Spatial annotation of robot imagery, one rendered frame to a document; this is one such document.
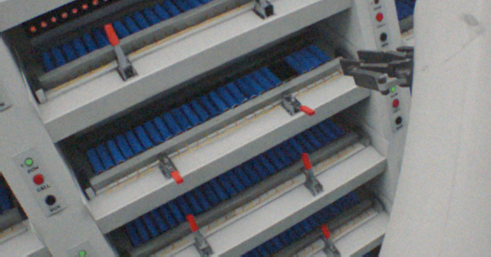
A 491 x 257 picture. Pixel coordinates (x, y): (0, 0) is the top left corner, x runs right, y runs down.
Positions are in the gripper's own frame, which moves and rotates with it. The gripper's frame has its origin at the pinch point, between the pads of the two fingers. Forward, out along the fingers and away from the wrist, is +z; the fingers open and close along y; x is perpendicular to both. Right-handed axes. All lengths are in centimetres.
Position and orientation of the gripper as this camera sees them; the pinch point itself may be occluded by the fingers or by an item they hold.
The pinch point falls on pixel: (362, 63)
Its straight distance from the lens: 84.7
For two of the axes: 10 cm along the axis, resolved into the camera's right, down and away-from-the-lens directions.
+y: -8.6, 4.3, -2.7
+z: -3.7, -1.6, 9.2
